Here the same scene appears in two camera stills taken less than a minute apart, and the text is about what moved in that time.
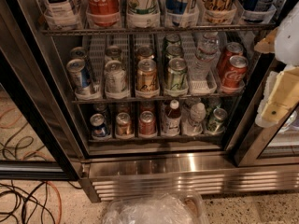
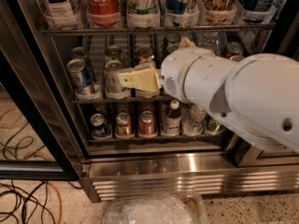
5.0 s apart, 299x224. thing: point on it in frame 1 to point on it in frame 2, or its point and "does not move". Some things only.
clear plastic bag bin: [166, 207] does not move
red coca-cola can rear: [234, 49] does not move
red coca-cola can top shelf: [103, 5] does not move
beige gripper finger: [267, 45] to [186, 43]
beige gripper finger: [285, 96] to [146, 79]
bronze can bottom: [123, 123] does not move
